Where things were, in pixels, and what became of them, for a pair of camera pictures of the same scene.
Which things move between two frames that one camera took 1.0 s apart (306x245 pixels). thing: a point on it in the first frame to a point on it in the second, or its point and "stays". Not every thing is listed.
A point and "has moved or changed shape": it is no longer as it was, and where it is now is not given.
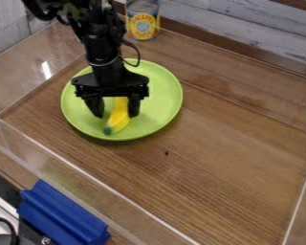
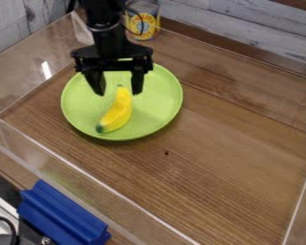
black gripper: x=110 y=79 to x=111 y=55
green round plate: x=162 y=106 stays
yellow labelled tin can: x=143 y=18 stays
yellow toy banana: x=118 y=113 has moved or changed shape
